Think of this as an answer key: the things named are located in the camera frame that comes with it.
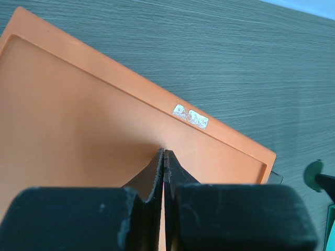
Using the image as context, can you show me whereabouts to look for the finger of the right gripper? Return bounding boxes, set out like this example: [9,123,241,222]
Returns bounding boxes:
[315,174,335,203]

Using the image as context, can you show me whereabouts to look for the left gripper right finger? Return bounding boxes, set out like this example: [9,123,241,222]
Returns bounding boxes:
[163,150,318,250]

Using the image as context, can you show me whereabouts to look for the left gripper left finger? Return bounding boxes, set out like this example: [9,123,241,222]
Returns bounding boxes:
[1,150,163,250]

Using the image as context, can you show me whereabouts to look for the green round puff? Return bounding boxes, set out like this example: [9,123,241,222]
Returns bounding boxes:
[304,159,323,192]

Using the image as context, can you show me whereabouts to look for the clear drawer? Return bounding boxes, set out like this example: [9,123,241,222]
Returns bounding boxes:
[267,171,283,185]

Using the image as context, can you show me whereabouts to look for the orange drawer organizer box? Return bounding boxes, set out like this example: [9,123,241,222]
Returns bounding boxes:
[1,7,276,250]

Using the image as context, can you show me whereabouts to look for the teal clipboard on table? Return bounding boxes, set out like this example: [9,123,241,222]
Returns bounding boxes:
[324,204,335,251]

